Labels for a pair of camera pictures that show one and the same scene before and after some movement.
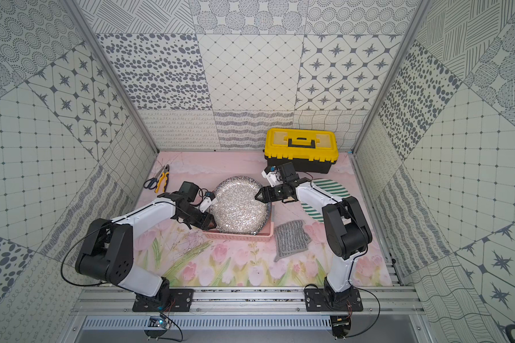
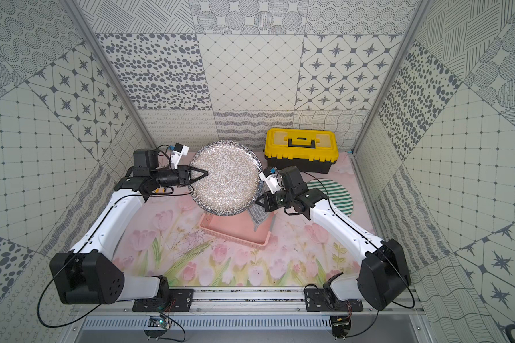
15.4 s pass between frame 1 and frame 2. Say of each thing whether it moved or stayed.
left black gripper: moved
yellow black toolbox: stayed
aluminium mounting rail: stayed
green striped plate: stayed
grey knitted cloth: moved
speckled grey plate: moved
